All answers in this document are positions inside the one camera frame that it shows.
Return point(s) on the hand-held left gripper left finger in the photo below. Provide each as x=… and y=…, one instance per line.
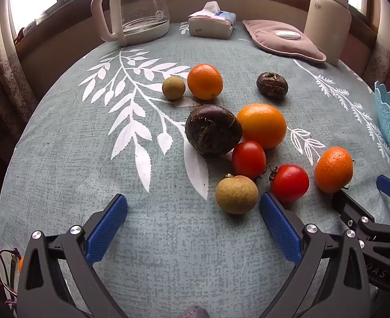
x=107, y=228

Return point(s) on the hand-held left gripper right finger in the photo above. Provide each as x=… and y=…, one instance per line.
x=281, y=228

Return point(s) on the red cherry tomato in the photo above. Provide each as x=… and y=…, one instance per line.
x=248, y=159
x=290, y=183

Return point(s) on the large longan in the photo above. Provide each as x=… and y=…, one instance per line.
x=236, y=194

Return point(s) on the large smooth orange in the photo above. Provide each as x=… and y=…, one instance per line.
x=262, y=125

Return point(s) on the large dark water chestnut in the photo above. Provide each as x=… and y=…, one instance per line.
x=213, y=129

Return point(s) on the small dark water chestnut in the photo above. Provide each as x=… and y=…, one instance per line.
x=272, y=85

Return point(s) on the small longan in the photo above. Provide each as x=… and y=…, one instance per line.
x=173, y=87

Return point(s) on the teal leaf print tablecloth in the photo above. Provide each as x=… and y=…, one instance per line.
x=65, y=172

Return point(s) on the beige patterned curtain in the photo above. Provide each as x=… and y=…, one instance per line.
x=383, y=63
x=6, y=73

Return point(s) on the pink electric heating pad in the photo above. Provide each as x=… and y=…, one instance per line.
x=274, y=44

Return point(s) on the cream thermos jug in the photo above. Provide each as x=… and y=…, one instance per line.
x=327, y=23

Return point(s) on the soft tissue pack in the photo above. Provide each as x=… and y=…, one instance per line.
x=211, y=26

